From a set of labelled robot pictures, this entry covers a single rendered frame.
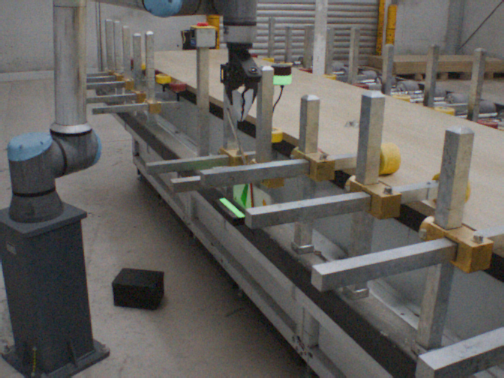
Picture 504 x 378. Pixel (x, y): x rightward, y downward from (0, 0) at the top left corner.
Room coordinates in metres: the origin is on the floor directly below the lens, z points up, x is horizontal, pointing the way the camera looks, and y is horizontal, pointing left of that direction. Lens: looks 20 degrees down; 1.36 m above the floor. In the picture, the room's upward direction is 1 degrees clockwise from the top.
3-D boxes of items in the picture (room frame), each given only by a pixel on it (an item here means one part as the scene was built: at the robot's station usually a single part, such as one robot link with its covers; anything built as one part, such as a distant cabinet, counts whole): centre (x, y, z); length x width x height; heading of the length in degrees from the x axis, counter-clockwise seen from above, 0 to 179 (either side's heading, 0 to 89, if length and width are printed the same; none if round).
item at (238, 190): (1.62, 0.00, 0.75); 0.26 x 0.01 x 0.10; 25
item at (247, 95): (1.59, 0.03, 1.05); 0.06 x 0.03 x 0.09; 25
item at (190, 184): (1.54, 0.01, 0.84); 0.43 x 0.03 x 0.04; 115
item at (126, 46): (3.20, 0.70, 0.91); 0.04 x 0.04 x 0.48; 25
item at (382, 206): (1.13, -0.25, 0.95); 0.14 x 0.06 x 0.05; 25
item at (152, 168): (1.77, 0.12, 0.82); 0.44 x 0.03 x 0.04; 115
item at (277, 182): (1.59, -0.04, 0.85); 0.14 x 0.06 x 0.05; 25
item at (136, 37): (2.97, 0.60, 0.88); 0.04 x 0.04 x 0.48; 25
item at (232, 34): (1.57, 0.04, 1.23); 0.10 x 0.09 x 0.05; 115
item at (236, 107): (1.57, 0.06, 1.05); 0.06 x 0.03 x 0.09; 25
